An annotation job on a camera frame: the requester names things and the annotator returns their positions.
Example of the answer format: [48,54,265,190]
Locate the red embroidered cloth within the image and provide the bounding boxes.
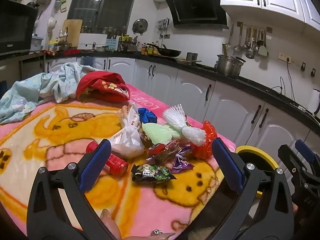
[76,72,131,102]

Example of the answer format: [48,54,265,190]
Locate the wooden cutting board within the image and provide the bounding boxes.
[62,19,83,48]

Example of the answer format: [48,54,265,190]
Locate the row of seasoning bottles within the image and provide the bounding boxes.
[119,34,160,55]

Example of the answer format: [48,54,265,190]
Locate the row of glass jars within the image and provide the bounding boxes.
[80,26,128,35]

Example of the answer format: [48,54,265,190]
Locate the green foam net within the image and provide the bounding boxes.
[142,122,183,145]

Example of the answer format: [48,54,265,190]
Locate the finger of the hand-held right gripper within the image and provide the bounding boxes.
[294,139,317,167]
[277,144,305,180]

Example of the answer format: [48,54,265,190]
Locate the blue plastic box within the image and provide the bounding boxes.
[31,35,44,52]

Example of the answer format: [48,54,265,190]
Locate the row of hanging utensils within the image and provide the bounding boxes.
[229,22,273,60]

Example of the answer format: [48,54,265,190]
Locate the yellow rimmed trash bin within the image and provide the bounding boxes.
[235,145,278,198]

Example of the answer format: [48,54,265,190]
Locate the black cable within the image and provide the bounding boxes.
[271,62,300,105]

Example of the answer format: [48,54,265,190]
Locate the red plastic bag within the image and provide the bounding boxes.
[192,121,217,158]

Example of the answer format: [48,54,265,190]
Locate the blue plastic bag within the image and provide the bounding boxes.
[138,108,157,124]

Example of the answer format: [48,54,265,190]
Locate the blue knife holder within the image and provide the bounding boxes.
[106,39,118,52]

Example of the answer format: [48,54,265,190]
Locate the white electric kettle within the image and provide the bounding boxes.
[306,89,320,120]

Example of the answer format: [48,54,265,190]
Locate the red can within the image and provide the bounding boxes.
[86,141,129,176]

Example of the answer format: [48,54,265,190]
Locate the black green snack wrapper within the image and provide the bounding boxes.
[132,164,177,183]

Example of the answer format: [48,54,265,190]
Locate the white base cabinets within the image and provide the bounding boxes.
[45,55,320,170]

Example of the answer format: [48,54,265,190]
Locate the light blue printed cloth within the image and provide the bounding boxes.
[0,62,103,124]

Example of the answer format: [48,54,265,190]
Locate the black kitchen countertop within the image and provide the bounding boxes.
[45,49,320,130]

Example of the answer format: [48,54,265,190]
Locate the purple snack wrapper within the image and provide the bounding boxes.
[172,147,195,174]

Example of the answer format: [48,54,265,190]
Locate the pink printed blanket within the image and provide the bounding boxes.
[0,71,237,240]

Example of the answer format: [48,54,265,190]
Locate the steel pan lid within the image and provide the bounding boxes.
[132,19,148,34]

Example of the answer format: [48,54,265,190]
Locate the white plastic bag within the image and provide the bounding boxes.
[109,105,145,159]

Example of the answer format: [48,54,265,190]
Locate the white foam net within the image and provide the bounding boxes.
[162,104,206,147]

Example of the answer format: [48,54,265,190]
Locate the large steel pot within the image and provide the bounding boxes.
[216,54,247,78]

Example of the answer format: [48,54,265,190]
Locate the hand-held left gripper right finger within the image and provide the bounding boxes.
[187,137,295,240]

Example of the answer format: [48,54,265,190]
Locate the black microwave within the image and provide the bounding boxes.
[0,1,39,55]

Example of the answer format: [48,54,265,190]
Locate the person's left hand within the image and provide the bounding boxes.
[99,208,176,240]

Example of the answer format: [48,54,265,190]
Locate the black range hood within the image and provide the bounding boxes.
[162,0,229,29]

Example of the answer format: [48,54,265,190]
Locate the white wall socket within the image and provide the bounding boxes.
[279,52,293,63]

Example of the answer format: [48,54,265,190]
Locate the black wok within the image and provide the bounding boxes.
[147,43,182,57]

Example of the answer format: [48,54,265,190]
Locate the small steel pot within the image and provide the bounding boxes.
[186,52,202,63]

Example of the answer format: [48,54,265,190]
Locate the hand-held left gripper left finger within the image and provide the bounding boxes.
[26,139,118,240]

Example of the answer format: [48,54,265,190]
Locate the red snack wrapper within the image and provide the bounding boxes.
[146,140,182,164]

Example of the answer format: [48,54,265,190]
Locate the dark window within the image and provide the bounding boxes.
[67,0,140,28]

